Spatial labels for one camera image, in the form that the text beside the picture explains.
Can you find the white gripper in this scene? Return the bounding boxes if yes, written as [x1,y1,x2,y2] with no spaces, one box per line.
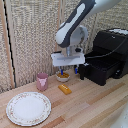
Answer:
[50,51,86,77]

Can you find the yellow-orange food block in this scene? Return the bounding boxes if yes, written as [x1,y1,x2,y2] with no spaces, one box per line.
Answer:
[57,83,73,96]

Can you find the black air fryer body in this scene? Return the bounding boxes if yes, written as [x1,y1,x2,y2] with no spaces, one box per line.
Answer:
[94,28,128,80]

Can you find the small bowl with yellow food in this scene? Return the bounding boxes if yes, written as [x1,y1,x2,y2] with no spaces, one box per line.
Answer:
[55,70,71,83]

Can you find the pink cup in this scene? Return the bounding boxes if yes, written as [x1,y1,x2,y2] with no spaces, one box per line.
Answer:
[36,72,50,92]

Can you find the beige woven folding screen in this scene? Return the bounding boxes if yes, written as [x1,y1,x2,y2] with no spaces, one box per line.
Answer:
[0,0,128,94]

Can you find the white plate with floral rim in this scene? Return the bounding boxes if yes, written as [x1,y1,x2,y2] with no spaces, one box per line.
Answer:
[5,91,53,127]

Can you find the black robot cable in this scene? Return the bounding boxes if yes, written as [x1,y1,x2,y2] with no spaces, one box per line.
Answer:
[84,37,128,60]

